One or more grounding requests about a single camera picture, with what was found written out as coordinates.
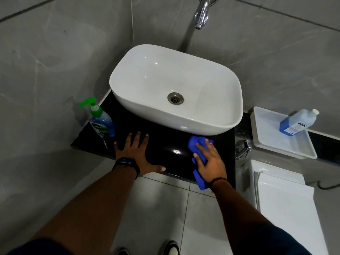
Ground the person's right hand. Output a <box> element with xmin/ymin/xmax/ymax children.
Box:
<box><xmin>193</xmin><ymin>142</ymin><xmax>228</xmax><ymax>183</ymax></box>

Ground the black wrist watch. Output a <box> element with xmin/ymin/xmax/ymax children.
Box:
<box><xmin>112</xmin><ymin>157</ymin><xmax>141</xmax><ymax>180</ymax></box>

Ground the chrome wall faucet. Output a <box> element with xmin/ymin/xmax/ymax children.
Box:
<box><xmin>194</xmin><ymin>0</ymin><xmax>221</xmax><ymax>30</ymax></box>

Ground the white plastic tray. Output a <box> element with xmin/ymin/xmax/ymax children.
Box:
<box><xmin>250</xmin><ymin>106</ymin><xmax>318</xmax><ymax>160</ymax></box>

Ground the person's left forearm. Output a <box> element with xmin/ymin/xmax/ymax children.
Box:
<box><xmin>27</xmin><ymin>171</ymin><xmax>137</xmax><ymax>243</ymax></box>

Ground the green pump soap bottle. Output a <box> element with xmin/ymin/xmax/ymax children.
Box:
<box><xmin>78</xmin><ymin>97</ymin><xmax>115</xmax><ymax>138</ymax></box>

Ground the blue cleaner bottle white cap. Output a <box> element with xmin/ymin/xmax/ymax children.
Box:
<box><xmin>279</xmin><ymin>109</ymin><xmax>320</xmax><ymax>136</ymax></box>

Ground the black counter slab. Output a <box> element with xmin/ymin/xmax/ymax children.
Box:
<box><xmin>70</xmin><ymin>90</ymin><xmax>236</xmax><ymax>189</ymax></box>

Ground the white ceramic wash basin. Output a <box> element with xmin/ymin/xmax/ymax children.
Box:
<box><xmin>109</xmin><ymin>44</ymin><xmax>243</xmax><ymax>136</ymax></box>

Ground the black cable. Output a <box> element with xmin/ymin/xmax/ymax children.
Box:
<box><xmin>317</xmin><ymin>180</ymin><xmax>340</xmax><ymax>190</ymax></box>

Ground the metal sink drain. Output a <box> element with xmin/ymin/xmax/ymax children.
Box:
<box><xmin>167</xmin><ymin>92</ymin><xmax>184</xmax><ymax>105</ymax></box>

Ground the blue cleaning cloth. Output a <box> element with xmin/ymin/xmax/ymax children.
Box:
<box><xmin>188</xmin><ymin>136</ymin><xmax>214</xmax><ymax>191</ymax></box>

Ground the person's left hand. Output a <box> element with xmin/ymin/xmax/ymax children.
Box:
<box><xmin>114</xmin><ymin>132</ymin><xmax>166</xmax><ymax>177</ymax></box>

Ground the person's right forearm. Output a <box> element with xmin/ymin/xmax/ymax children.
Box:
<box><xmin>212</xmin><ymin>180</ymin><xmax>291</xmax><ymax>243</ymax></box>

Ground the white toilet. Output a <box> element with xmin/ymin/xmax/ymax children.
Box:
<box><xmin>236</xmin><ymin>159</ymin><xmax>330</xmax><ymax>255</ymax></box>

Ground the person's right shoe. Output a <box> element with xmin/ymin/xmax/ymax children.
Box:
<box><xmin>158</xmin><ymin>240</ymin><xmax>180</xmax><ymax>255</ymax></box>

